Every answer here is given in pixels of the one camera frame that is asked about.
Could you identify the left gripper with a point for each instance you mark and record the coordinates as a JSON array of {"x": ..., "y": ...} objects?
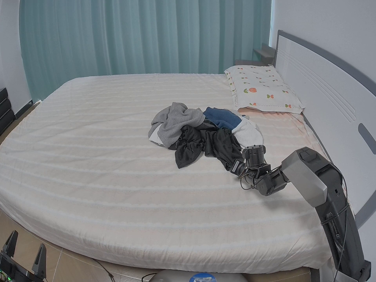
[{"x": 17, "y": 273}]

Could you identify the grey bedside table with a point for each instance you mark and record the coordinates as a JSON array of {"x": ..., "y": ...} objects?
[{"x": 264, "y": 51}]

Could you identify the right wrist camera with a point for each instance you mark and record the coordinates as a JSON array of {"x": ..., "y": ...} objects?
[{"x": 254, "y": 156}]

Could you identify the blue-green curtain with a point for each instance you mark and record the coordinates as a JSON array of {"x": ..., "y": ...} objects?
[{"x": 132, "y": 25}]

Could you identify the pile of clothes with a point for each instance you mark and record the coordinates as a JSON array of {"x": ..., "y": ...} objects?
[{"x": 176, "y": 122}]

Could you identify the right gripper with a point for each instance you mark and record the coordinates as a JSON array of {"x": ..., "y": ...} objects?
[{"x": 238, "y": 167}]

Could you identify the bed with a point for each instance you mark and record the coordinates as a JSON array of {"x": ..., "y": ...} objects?
[{"x": 117, "y": 157}]

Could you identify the white printed pillow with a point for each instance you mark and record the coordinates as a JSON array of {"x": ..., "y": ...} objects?
[{"x": 264, "y": 90}]

